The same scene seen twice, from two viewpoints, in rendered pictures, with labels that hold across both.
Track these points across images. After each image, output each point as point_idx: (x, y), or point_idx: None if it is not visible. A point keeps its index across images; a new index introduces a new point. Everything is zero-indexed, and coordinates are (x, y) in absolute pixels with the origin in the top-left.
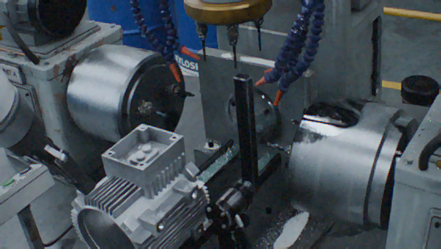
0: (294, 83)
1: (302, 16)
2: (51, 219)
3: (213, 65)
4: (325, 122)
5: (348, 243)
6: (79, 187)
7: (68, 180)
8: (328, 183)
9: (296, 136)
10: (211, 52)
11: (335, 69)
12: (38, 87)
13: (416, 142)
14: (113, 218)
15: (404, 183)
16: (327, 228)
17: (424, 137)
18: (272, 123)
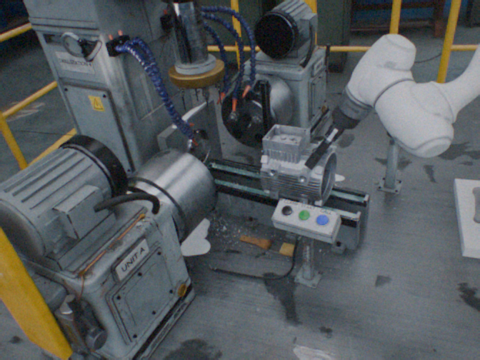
0: (209, 108)
1: (254, 40)
2: (240, 298)
3: (175, 136)
4: None
5: (258, 159)
6: None
7: (326, 151)
8: (285, 107)
9: None
10: (167, 132)
11: (190, 102)
12: (161, 233)
13: (283, 69)
14: (332, 151)
15: (303, 78)
16: (249, 163)
17: (280, 68)
18: (208, 142)
